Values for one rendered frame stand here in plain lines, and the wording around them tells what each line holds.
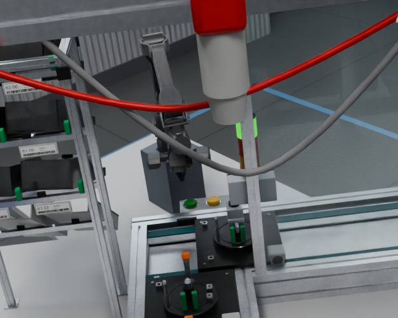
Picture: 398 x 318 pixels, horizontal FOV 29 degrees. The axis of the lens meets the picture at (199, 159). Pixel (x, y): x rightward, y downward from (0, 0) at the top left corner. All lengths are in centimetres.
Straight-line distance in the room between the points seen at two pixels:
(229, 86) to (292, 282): 146
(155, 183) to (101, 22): 180
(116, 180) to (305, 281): 94
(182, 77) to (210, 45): 498
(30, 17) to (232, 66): 22
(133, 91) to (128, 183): 283
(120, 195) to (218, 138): 213
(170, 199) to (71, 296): 47
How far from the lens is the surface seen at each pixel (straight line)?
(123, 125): 507
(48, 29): 76
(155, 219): 234
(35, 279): 238
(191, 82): 554
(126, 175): 279
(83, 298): 226
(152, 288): 207
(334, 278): 211
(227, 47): 65
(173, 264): 222
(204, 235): 222
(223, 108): 68
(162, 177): 247
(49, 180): 191
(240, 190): 195
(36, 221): 208
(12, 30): 77
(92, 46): 556
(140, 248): 223
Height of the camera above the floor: 226
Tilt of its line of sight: 30 degrees down
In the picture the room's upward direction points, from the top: 8 degrees counter-clockwise
